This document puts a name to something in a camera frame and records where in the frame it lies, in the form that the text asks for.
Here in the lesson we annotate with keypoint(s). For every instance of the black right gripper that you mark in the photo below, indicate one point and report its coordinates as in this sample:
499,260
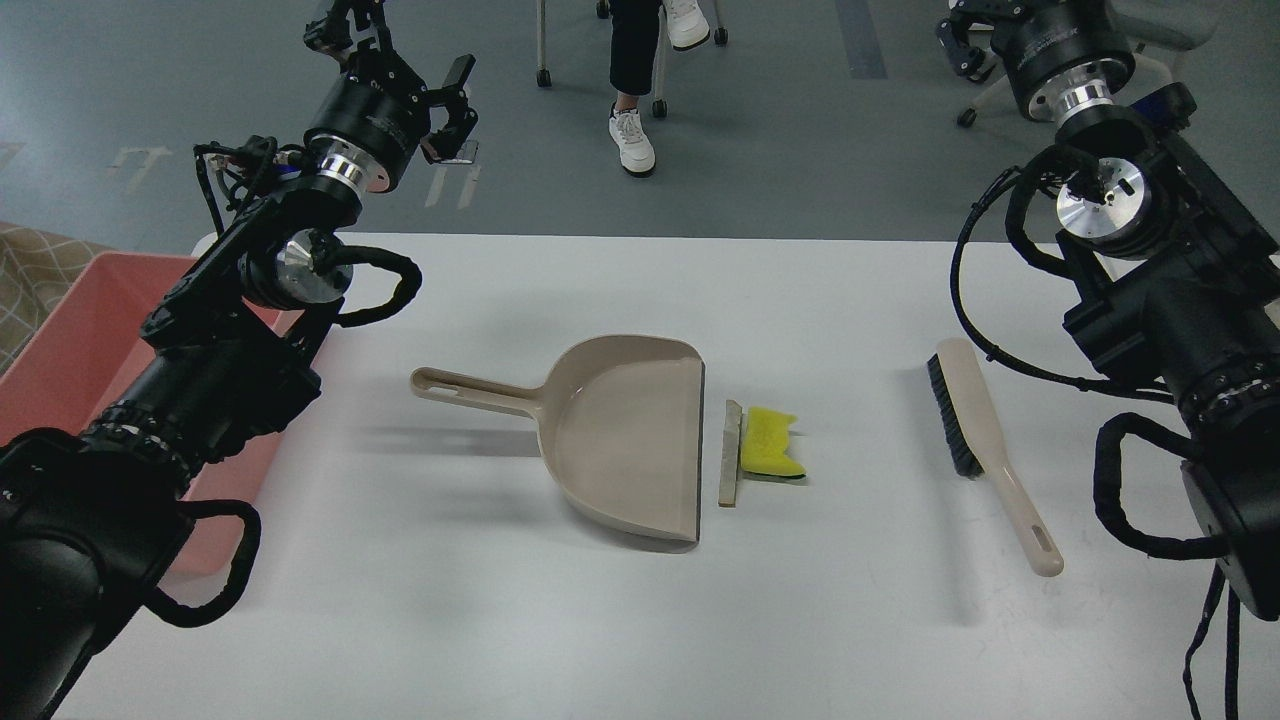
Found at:
1046,47

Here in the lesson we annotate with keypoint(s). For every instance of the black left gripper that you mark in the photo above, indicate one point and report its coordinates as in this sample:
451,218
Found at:
378,114

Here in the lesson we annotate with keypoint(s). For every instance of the beige plastic dustpan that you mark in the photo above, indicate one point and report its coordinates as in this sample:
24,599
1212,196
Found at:
619,428

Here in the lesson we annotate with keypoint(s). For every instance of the beige hand brush black bristles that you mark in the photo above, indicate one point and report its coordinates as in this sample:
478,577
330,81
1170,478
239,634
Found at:
976,441

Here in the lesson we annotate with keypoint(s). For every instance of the yellow green sponge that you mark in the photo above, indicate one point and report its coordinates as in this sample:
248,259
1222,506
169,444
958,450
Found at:
765,442

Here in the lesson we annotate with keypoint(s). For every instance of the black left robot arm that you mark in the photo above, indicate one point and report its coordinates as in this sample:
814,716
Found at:
97,525

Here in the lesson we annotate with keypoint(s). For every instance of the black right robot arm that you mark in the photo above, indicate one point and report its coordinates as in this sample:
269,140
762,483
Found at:
1174,276

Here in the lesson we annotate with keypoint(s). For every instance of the pink plastic bin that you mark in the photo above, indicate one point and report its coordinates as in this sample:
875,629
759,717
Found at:
85,355

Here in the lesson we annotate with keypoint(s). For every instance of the seated person legs white sneakers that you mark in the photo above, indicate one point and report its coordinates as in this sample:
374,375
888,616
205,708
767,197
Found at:
635,30

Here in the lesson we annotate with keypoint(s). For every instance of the beige patterned cloth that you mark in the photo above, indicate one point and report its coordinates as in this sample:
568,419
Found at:
37,270

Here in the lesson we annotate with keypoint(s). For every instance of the white rolling chair frame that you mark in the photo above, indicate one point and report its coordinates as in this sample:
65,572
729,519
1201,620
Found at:
1160,34

